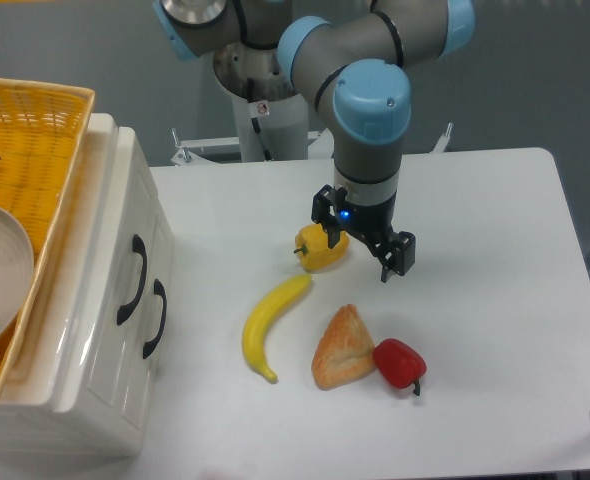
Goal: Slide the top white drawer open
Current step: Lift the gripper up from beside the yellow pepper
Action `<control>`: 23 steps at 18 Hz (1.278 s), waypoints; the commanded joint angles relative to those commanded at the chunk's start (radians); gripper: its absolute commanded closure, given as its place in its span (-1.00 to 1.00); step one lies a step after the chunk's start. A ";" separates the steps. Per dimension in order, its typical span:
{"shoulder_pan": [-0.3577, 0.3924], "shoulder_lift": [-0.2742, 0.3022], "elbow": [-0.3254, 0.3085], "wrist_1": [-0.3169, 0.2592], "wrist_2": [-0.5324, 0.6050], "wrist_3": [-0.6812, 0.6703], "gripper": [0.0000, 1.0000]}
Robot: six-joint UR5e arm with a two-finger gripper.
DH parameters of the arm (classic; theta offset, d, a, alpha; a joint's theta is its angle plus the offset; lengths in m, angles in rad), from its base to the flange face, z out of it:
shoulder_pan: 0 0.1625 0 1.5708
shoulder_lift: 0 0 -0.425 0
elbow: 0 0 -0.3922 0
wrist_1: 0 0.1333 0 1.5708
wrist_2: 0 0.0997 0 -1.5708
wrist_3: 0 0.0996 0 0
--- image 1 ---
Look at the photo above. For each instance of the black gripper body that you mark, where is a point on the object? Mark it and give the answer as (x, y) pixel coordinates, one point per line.
(369, 224)

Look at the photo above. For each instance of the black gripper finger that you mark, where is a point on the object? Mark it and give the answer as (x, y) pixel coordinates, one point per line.
(396, 254)
(327, 205)

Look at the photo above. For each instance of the white drawer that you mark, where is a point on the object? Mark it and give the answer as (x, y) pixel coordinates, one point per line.
(106, 384)

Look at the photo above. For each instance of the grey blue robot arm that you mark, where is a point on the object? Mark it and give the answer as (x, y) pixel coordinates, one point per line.
(195, 27)

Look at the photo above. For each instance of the white drawer cabinet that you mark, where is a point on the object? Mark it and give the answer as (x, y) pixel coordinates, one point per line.
(28, 421)

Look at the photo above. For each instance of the yellow bell pepper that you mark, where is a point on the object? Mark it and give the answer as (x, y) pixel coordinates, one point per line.
(313, 251)

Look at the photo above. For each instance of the golden pastry turnover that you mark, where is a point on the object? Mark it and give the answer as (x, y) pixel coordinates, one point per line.
(344, 352)

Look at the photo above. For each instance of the red bell pepper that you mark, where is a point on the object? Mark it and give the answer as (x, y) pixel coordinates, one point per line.
(400, 365)

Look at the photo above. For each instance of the yellow banana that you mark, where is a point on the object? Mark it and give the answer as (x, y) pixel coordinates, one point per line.
(263, 316)

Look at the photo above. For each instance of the yellow wicker basket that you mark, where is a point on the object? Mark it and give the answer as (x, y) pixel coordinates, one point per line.
(42, 127)

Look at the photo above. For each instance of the grey round plate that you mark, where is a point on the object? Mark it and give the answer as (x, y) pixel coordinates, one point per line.
(16, 268)

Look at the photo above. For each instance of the bottom drawer black handle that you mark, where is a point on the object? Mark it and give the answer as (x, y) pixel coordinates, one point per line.
(156, 329)

